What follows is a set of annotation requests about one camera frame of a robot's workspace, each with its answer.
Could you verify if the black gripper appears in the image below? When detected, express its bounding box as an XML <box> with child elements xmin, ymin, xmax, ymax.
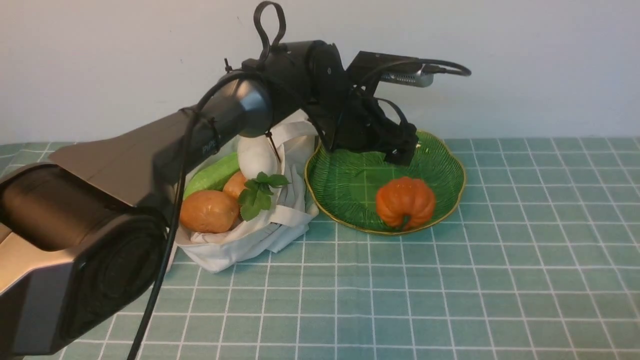
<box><xmin>320</xmin><ymin>95</ymin><xmax>419</xmax><ymax>167</ymax></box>

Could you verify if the orange pumpkin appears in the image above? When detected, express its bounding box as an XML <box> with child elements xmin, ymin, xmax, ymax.
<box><xmin>375</xmin><ymin>177</ymin><xmax>437</xmax><ymax>231</ymax></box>

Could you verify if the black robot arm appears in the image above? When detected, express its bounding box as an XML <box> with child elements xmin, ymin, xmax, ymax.
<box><xmin>1</xmin><ymin>40</ymin><xmax>423</xmax><ymax>360</ymax></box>

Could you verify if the white cloth tote bag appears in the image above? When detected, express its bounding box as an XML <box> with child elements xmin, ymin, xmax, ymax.
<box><xmin>173</xmin><ymin>110</ymin><xmax>319</xmax><ymax>273</ymax></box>

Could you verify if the green leaf-shaped plate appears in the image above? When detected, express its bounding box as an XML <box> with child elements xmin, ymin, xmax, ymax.
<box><xmin>304</xmin><ymin>130</ymin><xmax>467</xmax><ymax>236</ymax></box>

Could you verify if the green leafy herb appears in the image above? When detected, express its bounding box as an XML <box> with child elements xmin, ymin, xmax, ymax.
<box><xmin>238</xmin><ymin>171</ymin><xmax>290</xmax><ymax>221</ymax></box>

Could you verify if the brown potato rear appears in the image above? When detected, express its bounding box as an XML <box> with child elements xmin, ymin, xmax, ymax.
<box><xmin>222</xmin><ymin>171</ymin><xmax>247</xmax><ymax>200</ymax></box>

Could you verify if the brown potato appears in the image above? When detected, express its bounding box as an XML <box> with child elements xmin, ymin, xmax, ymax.
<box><xmin>222</xmin><ymin>171</ymin><xmax>247</xmax><ymax>200</ymax></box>
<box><xmin>179</xmin><ymin>190</ymin><xmax>240</xmax><ymax>234</ymax></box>

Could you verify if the green cucumber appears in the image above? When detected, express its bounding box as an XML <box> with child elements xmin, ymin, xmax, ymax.
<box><xmin>183</xmin><ymin>152</ymin><xmax>240</xmax><ymax>199</ymax></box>

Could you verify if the brown potato front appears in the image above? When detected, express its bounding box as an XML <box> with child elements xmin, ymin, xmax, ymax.
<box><xmin>179</xmin><ymin>190</ymin><xmax>240</xmax><ymax>234</ymax></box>

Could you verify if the black cable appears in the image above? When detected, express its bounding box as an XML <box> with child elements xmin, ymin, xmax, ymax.
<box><xmin>126</xmin><ymin>0</ymin><xmax>472</xmax><ymax>360</ymax></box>

